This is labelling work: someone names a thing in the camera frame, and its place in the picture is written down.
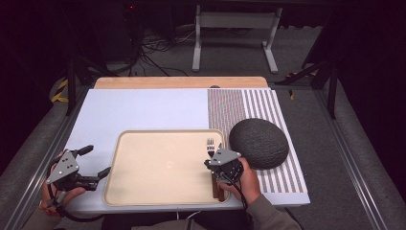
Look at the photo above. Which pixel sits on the person's left hand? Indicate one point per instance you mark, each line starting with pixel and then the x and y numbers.
pixel 63 196

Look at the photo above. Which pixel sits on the yellow black floor tape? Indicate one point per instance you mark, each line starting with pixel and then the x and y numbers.
pixel 60 92

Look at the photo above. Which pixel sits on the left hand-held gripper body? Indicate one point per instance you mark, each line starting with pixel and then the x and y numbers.
pixel 65 169

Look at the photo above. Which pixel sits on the striped woven placemat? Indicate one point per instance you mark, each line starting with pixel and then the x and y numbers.
pixel 255 105

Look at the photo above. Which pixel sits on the person's right hand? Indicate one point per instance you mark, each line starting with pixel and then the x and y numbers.
pixel 249 182

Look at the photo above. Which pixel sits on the person's dark clothing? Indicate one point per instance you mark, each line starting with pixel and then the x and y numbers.
pixel 178 222

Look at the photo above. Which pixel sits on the black stand legs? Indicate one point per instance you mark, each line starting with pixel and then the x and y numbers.
pixel 76 73
pixel 322 73

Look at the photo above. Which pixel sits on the beige plastic tray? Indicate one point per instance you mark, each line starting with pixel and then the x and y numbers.
pixel 166 166

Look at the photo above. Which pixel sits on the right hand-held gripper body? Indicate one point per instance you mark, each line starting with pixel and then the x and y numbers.
pixel 225 163

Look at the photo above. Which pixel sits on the black textured oval plate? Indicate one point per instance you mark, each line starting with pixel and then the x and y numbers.
pixel 259 143

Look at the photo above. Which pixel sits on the grey metal desk frame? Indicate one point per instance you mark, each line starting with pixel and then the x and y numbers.
pixel 236 22

